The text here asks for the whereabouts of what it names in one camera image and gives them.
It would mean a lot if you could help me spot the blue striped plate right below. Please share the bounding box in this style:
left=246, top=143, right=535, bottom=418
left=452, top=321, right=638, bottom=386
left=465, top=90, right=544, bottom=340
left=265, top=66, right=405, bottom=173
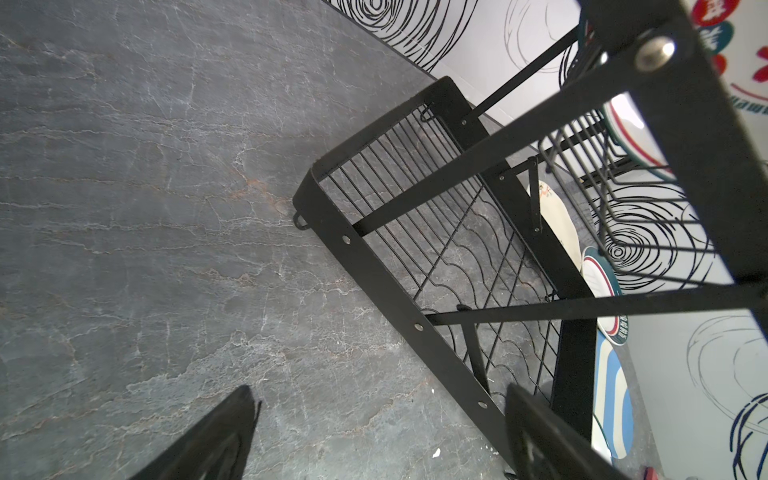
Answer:
left=591, top=330, right=634, bottom=463

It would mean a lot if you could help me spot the green red rimmed plate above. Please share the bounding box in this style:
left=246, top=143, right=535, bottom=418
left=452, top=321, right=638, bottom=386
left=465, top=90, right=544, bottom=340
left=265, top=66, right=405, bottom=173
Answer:
left=581, top=246, right=629, bottom=346

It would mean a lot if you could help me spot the black wire dish rack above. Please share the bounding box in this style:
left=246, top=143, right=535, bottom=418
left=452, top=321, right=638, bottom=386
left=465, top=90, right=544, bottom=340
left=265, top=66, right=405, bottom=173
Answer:
left=293, top=1, right=767, bottom=479

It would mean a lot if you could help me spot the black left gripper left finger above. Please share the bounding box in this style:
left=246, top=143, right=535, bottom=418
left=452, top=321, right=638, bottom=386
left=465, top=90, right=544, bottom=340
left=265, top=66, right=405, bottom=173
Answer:
left=133, top=385, right=260, bottom=479

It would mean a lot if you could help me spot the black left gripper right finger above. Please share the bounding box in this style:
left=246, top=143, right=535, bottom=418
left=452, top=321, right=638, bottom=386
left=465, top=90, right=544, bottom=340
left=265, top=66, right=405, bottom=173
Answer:
left=505, top=384, right=626, bottom=480

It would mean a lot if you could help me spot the cream floral plate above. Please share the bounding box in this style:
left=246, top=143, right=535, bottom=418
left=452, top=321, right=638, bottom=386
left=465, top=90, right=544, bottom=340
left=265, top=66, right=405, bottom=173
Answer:
left=538, top=180, right=583, bottom=270

